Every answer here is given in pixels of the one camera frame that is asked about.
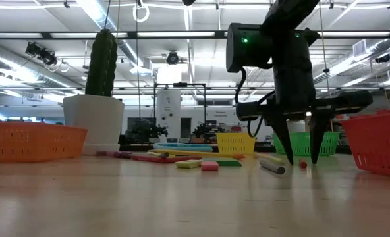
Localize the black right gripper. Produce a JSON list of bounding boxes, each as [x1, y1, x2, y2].
[[236, 64, 374, 165]]

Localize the grey crayon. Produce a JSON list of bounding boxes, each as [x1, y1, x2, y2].
[[259, 159, 287, 176]]

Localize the green eraser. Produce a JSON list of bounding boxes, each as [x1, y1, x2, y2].
[[203, 157, 243, 167]]

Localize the pink eraser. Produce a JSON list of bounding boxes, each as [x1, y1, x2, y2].
[[200, 161, 219, 172]]

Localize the yellow eraser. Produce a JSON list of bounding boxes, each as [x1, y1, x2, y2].
[[175, 159, 202, 169]]

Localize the dark red pencil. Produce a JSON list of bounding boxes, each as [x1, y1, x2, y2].
[[130, 154, 202, 165]]

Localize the green plastic bin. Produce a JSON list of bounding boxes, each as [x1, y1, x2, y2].
[[272, 130, 341, 157]]

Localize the yellow plastic bin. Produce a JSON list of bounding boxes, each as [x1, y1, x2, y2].
[[215, 132, 257, 155]]

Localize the red plastic bin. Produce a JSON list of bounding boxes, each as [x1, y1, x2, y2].
[[341, 111, 390, 178]]

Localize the white air vent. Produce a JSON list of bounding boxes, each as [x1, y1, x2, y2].
[[352, 39, 369, 57]]

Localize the blue calculator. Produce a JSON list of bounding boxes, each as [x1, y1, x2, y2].
[[152, 142, 214, 154]]

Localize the cactus in white pot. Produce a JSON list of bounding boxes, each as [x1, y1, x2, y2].
[[62, 28, 126, 156]]

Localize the orange plastic bin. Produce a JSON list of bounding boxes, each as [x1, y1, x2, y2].
[[0, 121, 89, 164]]

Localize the thin hanging cord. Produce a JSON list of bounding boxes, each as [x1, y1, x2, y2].
[[318, 0, 335, 132]]

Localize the black ceiling dome camera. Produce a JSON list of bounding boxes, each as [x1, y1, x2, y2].
[[165, 51, 180, 66]]

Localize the purple handled scissors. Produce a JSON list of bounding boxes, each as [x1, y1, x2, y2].
[[95, 150, 133, 159]]

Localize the white hanging ring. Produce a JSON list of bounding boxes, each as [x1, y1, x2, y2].
[[132, 2, 151, 24]]

